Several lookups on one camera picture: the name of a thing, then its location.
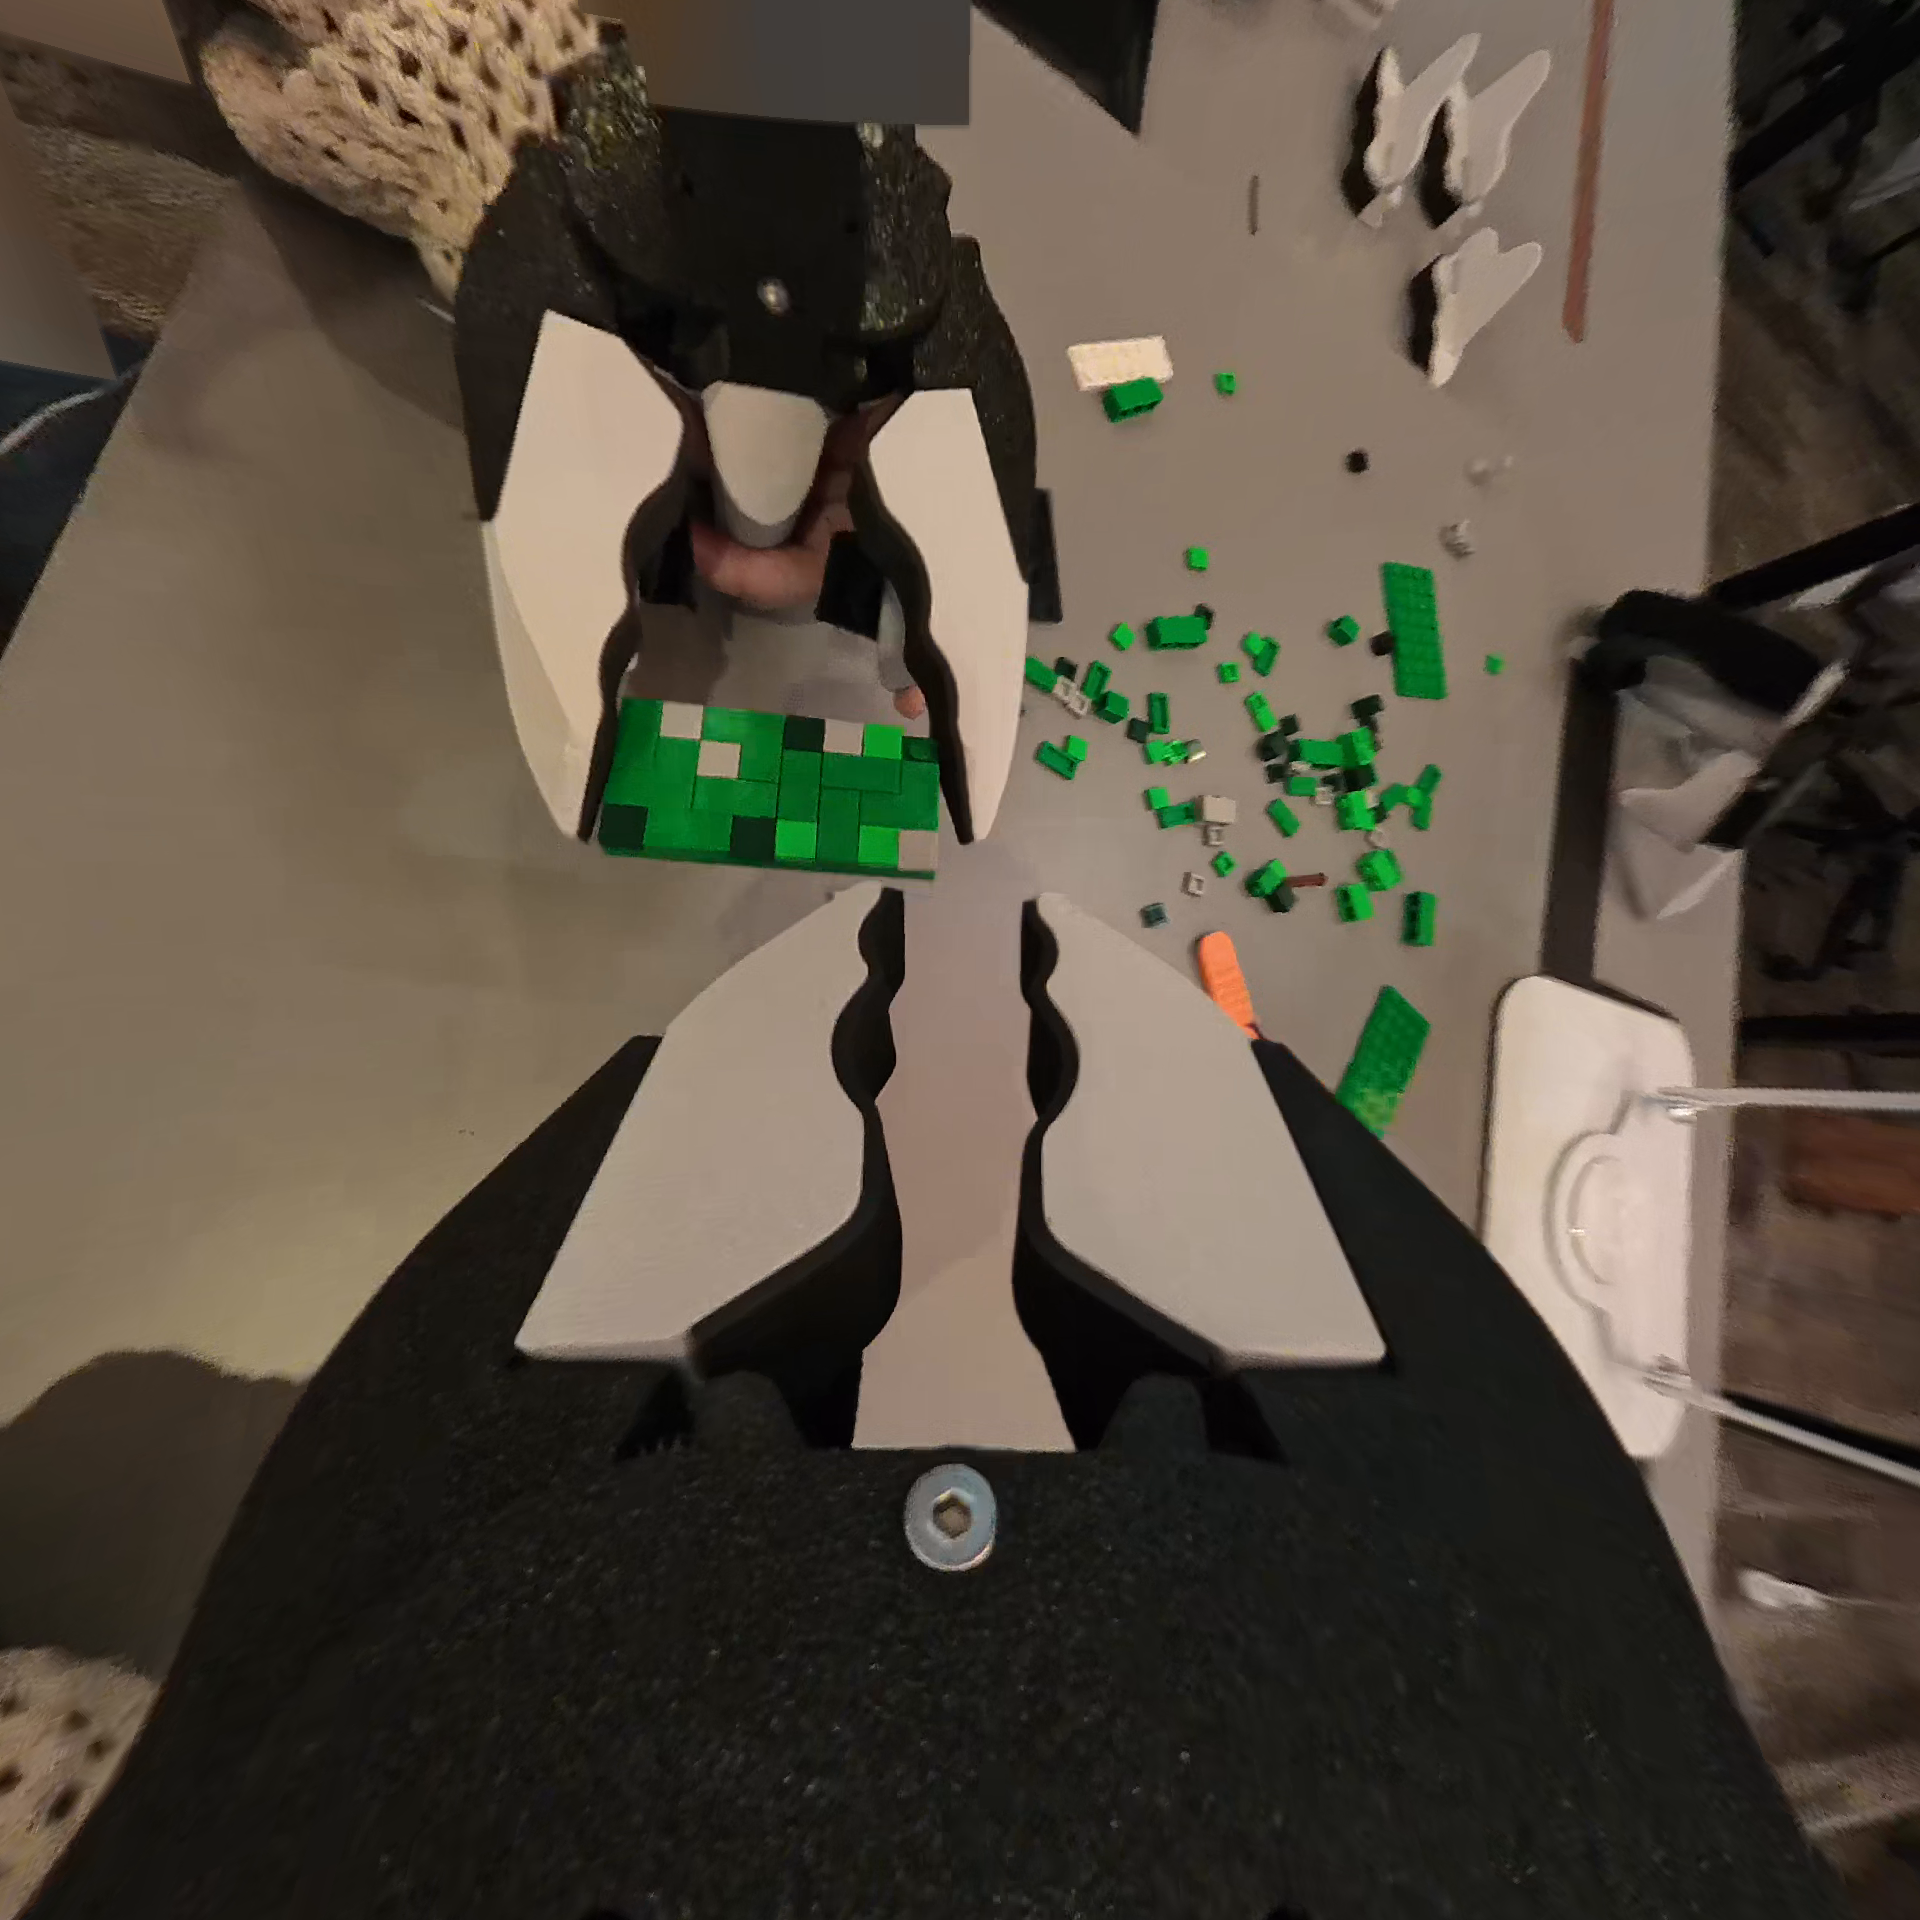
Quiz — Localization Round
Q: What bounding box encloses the orange brick separator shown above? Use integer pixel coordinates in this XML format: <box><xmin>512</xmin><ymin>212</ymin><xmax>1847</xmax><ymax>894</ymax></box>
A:
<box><xmin>1196</xmin><ymin>931</ymin><xmax>1265</xmax><ymax>1044</ymax></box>

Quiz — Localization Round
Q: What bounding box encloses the clear book stand white base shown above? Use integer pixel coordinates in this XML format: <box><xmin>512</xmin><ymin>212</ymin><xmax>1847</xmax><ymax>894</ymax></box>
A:
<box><xmin>1477</xmin><ymin>971</ymin><xmax>1920</xmax><ymax>1479</ymax></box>

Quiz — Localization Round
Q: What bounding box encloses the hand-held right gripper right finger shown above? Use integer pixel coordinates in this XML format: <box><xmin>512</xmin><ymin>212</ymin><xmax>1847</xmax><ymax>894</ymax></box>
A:
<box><xmin>1016</xmin><ymin>895</ymin><xmax>1388</xmax><ymax>1454</ymax></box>

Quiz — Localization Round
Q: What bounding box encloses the brown table strip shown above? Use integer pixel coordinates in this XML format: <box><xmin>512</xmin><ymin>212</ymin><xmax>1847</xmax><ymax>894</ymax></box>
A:
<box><xmin>1563</xmin><ymin>0</ymin><xmax>1619</xmax><ymax>345</ymax></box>

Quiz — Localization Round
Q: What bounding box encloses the pile of lego pieces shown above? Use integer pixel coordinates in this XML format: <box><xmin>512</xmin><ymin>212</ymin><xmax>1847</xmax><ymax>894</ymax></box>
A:
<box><xmin>1025</xmin><ymin>546</ymin><xmax>1446</xmax><ymax>949</ymax></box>

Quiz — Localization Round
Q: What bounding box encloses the person's left hand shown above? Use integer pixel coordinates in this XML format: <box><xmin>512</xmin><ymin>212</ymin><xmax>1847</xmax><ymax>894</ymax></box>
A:
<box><xmin>690</xmin><ymin>500</ymin><xmax>928</xmax><ymax>721</ymax></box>

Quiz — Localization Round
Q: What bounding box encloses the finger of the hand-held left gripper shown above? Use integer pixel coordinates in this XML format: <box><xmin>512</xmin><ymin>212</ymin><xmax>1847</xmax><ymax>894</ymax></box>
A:
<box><xmin>483</xmin><ymin>311</ymin><xmax>710</xmax><ymax>843</ymax></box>
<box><xmin>857</xmin><ymin>386</ymin><xmax>1040</xmax><ymax>846</ymax></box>

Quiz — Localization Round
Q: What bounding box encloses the green studded lego plate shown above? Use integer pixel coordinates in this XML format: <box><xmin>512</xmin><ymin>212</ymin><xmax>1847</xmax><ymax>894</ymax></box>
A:
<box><xmin>1380</xmin><ymin>560</ymin><xmax>1451</xmax><ymax>705</ymax></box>
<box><xmin>1332</xmin><ymin>984</ymin><xmax>1434</xmax><ymax>1136</ymax></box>

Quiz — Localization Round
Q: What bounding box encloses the white and black stand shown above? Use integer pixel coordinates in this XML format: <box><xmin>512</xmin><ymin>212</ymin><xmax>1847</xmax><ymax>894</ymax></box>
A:
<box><xmin>1417</xmin><ymin>47</ymin><xmax>1556</xmax><ymax>234</ymax></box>
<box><xmin>1406</xmin><ymin>226</ymin><xmax>1550</xmax><ymax>392</ymax></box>
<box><xmin>1338</xmin><ymin>31</ymin><xmax>1484</xmax><ymax>230</ymax></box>

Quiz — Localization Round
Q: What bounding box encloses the green lego plate assembly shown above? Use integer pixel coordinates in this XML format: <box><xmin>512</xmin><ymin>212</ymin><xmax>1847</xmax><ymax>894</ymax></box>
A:
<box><xmin>595</xmin><ymin>697</ymin><xmax>947</xmax><ymax>883</ymax></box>

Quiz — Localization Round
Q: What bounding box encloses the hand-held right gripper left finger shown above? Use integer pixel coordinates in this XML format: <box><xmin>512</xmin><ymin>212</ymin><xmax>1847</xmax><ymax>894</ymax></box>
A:
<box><xmin>514</xmin><ymin>885</ymin><xmax>909</xmax><ymax>1451</ymax></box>

